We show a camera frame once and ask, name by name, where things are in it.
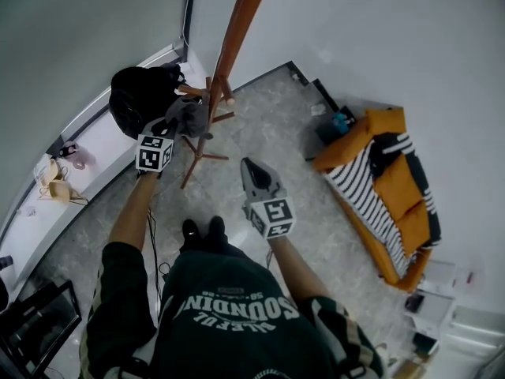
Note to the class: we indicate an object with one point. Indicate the grey fabric item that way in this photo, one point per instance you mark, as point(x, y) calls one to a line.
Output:
point(192, 116)

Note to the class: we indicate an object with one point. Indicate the black white striped blanket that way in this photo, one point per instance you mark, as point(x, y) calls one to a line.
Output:
point(367, 184)

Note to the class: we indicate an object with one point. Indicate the black garment with white stripes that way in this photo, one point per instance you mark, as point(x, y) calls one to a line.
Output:
point(418, 172)

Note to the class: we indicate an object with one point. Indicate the person's right forearm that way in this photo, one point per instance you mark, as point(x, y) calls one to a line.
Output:
point(296, 269)

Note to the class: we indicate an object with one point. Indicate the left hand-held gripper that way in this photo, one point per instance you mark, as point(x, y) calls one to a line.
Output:
point(154, 152)

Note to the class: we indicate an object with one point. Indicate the black framed box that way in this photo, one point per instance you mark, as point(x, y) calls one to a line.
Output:
point(39, 326)

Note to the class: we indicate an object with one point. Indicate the person's black shoe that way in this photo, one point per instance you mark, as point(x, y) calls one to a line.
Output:
point(191, 229)
point(217, 227)

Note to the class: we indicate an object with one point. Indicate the white cardboard box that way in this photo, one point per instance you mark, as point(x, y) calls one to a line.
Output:
point(438, 275)

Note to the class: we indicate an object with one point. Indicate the small black side table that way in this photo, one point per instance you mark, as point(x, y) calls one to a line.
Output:
point(327, 132)

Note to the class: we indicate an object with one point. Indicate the person's left forearm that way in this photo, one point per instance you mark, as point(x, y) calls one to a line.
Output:
point(136, 207)

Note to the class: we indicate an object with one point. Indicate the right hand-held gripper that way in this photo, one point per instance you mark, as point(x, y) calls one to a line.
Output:
point(274, 215)

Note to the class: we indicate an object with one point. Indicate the orange sofa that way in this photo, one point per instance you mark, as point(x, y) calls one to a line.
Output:
point(398, 184)

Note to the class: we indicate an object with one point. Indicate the black bag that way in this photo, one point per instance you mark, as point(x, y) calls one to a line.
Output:
point(136, 95)

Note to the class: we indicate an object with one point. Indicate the brown wooden coat stand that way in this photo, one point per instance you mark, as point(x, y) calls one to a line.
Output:
point(225, 53)

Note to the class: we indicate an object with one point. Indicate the teal container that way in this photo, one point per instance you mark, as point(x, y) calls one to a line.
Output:
point(340, 120)

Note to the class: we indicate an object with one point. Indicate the beige high-heeled shoe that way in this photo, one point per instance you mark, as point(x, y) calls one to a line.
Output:
point(59, 191)
point(49, 172)

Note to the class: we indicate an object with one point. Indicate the dark green printed t-shirt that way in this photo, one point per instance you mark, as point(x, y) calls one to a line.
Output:
point(221, 310)

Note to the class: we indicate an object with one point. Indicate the person's dark trousers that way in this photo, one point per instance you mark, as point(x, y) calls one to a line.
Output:
point(213, 247)

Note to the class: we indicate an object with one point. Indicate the white window ledge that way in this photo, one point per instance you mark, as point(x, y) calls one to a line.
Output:
point(79, 164)

